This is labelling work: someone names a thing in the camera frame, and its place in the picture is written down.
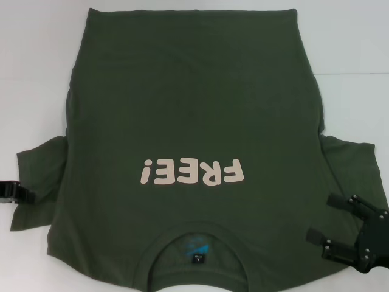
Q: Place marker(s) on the dark green FREE! t-shirt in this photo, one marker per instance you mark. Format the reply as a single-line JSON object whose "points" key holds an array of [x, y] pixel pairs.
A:
{"points": [[188, 121]]}

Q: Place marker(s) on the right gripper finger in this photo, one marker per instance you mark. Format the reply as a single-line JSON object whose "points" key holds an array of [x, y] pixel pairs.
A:
{"points": [[349, 204], [337, 249]]}

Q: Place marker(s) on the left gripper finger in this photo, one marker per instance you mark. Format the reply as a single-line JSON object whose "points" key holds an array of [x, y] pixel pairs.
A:
{"points": [[28, 196]]}

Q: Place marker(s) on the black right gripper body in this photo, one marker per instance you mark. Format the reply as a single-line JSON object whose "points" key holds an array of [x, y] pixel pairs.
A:
{"points": [[377, 240]]}

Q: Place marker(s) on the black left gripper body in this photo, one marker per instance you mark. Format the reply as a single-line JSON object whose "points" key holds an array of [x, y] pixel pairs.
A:
{"points": [[9, 191]]}

